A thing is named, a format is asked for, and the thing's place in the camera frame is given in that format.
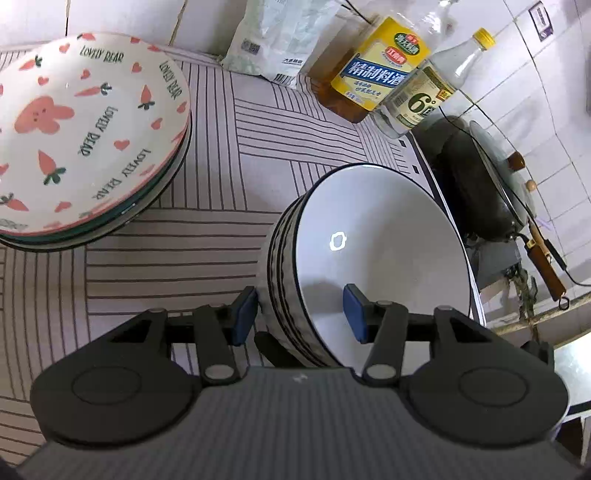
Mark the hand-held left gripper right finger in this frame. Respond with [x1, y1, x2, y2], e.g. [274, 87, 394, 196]
[343, 284, 504, 386]

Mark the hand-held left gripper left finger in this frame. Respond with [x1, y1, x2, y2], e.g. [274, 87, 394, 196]
[109, 286, 259, 386]

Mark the blue fried egg plate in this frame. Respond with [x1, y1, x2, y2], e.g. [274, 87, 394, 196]
[0, 106, 195, 245]

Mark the white dark-rimmed plate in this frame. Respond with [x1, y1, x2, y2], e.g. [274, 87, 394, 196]
[0, 134, 192, 254]

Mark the white bunny carrot plate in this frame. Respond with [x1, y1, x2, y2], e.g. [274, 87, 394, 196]
[0, 31, 192, 236]

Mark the grey gas stove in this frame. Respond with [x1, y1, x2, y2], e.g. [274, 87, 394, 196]
[466, 235, 522, 291]

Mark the black wok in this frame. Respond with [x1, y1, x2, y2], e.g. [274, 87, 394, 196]
[418, 115, 568, 311]

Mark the striped table mat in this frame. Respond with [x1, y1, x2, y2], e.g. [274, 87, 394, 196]
[0, 44, 488, 462]

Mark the glass wok lid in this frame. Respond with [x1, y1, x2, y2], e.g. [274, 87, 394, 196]
[468, 120, 537, 227]

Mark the yellow cap vinegar bottle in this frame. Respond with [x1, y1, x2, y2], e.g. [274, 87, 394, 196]
[372, 28, 497, 139]

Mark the yellow label cooking wine bottle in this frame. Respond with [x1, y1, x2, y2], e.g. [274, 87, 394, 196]
[308, 0, 455, 124]

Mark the white green plastic bag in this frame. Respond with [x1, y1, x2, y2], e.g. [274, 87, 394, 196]
[221, 0, 342, 88]

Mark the dark twisted rope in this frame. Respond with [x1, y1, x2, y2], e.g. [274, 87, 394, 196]
[507, 267, 539, 342]

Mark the wall sticker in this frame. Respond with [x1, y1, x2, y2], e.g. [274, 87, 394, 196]
[529, 0, 555, 42]

